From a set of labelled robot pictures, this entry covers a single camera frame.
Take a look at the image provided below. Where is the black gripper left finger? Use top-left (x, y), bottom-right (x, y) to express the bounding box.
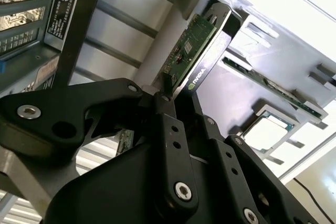
top-left (0, 73), bottom-right (200, 210)

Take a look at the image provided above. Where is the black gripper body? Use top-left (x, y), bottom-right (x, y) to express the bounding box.
top-left (46, 140), bottom-right (237, 224)

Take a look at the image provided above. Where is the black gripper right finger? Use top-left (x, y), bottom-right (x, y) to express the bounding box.
top-left (175, 92), bottom-right (320, 224)

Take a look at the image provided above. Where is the Nvidia graphics card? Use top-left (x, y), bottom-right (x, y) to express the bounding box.
top-left (117, 2), bottom-right (242, 154)

